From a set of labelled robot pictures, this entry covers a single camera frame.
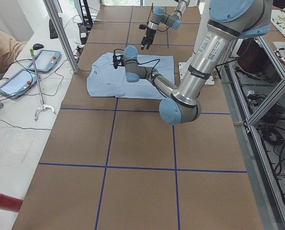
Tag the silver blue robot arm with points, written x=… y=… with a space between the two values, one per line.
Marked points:
x=228 y=20
x=158 y=15

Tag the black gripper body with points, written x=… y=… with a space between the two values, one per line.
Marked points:
x=148 y=34

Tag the blue teach pendant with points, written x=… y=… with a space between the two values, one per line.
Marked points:
x=19 y=83
x=46 y=60

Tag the white camera mast pedestal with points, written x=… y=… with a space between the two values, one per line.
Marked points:
x=210 y=45

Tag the aluminium frame post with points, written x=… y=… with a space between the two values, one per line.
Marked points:
x=54 y=16

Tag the black keyboard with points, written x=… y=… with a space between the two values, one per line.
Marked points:
x=52 y=31

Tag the near blue teach pendant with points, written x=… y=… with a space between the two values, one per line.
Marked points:
x=19 y=83

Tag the person in beige shirt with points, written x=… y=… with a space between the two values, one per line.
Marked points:
x=10 y=49

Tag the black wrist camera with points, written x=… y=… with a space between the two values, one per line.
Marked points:
x=142 y=26
x=118 y=60

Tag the light blue t-shirt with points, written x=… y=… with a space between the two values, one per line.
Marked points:
x=105 y=81

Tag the black computer mouse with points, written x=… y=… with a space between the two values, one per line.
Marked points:
x=38 y=46

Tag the black power adapter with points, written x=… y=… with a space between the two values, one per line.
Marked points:
x=83 y=34

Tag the far blue teach pendant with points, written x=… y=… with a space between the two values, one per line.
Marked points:
x=46 y=60

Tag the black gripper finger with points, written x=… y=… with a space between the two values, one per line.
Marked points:
x=143 y=43
x=148 y=44

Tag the green handled reacher grabber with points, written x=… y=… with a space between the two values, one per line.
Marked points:
x=43 y=105

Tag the red cylinder bottle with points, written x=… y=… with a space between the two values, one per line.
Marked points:
x=9 y=203

